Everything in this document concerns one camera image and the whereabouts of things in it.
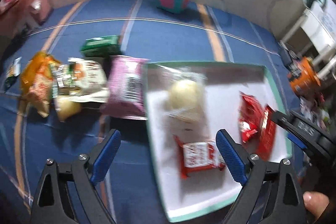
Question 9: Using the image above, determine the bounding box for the red snack bag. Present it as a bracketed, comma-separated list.
[238, 92, 263, 143]

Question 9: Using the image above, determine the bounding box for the red white candy packet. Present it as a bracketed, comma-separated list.
[173, 135, 226, 179]

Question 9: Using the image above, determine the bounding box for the orange chip bag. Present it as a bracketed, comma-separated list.
[20, 51, 60, 118]

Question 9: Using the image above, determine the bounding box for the pink snack packet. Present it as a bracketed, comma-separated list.
[100, 55, 147, 120]

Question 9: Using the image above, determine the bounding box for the white green cookie packet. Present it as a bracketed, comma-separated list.
[50, 57, 110, 103]

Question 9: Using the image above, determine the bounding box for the clear bag round pastry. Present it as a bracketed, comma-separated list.
[160, 65, 207, 123]

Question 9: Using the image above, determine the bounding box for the small green white packet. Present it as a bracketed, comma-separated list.
[4, 57, 21, 92]

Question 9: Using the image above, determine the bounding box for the right hand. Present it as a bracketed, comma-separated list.
[303, 192, 329, 220]

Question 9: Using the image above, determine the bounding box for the orange instant noodle cup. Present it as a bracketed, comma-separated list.
[288, 57, 321, 96]

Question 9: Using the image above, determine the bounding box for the yellow jelly cup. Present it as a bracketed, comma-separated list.
[54, 96, 81, 122]

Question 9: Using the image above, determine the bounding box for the white tray with teal rim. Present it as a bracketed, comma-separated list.
[142, 61, 285, 222]

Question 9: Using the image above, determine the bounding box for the white chair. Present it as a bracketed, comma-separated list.
[280, 0, 335, 80]

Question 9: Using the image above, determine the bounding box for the green snack box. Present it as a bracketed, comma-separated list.
[80, 35, 121, 57]

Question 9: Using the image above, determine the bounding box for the blue plaid tablecloth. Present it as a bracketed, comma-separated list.
[1, 0, 299, 223]

